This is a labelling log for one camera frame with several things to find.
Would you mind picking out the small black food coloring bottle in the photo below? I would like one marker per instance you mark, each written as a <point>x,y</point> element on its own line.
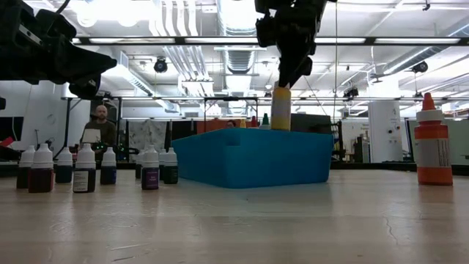
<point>85,157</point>

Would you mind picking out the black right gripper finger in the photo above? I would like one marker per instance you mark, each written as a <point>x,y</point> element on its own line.
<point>306,66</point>
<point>287,71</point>

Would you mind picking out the black overhead LED light bar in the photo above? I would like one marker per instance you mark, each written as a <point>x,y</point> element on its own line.
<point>370,41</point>

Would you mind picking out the black metal rack frame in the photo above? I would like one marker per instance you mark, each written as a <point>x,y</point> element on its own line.
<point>67,124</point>

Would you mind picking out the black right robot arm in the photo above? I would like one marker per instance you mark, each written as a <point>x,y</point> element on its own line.
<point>293,5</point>

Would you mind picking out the red plastic object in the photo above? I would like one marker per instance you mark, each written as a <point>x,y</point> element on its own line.
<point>6,142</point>

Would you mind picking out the black computer monitor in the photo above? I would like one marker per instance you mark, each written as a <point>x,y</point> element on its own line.
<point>311,122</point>

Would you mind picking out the small brown food coloring bottle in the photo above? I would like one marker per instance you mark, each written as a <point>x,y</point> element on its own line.
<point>25,157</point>

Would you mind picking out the small navy food coloring bottle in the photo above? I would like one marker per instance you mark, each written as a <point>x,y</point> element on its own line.
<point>64,172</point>

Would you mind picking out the black aluminium table frame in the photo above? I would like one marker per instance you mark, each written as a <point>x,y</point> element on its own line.
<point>366,166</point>

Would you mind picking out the small purple food coloring bottle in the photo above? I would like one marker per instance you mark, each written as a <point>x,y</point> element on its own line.
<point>150,179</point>

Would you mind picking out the small blue food coloring bottle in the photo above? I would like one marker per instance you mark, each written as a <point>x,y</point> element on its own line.
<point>108,174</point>

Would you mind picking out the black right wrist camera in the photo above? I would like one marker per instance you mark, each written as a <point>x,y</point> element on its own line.
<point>265,33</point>

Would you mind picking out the large golden yellow coloring bottle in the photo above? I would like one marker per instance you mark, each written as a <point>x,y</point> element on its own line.
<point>243,124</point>

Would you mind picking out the silver ventilation duct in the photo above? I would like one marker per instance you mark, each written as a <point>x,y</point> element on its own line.
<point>238,22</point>

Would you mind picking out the orange room partition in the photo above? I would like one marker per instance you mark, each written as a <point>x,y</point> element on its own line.
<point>216,126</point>

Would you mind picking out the blue plastic bin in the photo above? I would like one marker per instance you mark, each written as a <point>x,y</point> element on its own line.
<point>253,161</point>

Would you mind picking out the large green food coloring bottle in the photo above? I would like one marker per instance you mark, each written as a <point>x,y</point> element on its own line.
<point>265,120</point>

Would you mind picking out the black ceiling spotlight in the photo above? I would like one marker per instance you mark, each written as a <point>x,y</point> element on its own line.
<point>160,66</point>
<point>420,67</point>
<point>350,92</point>

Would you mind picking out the large orange food coloring bottle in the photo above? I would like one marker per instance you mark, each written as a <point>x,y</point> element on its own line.
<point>433,146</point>

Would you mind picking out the large red food coloring bottle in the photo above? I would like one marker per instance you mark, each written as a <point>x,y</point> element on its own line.
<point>253,121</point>

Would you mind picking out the large yellow food coloring bottle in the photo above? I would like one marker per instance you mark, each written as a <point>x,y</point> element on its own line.
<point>281,110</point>

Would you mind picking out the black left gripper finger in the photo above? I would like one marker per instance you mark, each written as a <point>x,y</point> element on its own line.
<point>80,64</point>
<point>86,88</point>

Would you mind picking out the white laptop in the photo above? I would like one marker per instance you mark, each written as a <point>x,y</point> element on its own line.
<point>91,135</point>

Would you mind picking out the small red food coloring bottle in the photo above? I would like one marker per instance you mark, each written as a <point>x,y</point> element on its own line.
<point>41,176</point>

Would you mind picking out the person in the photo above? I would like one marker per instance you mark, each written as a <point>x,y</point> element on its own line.
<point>231,124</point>
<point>104,126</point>

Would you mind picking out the grey patterned panel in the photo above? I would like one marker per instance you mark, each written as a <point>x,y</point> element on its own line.
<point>146,133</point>

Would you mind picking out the black screen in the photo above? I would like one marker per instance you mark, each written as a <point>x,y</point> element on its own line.
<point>11,128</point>

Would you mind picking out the small olive green coloring bottle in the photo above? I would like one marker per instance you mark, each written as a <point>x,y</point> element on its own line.
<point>171,174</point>

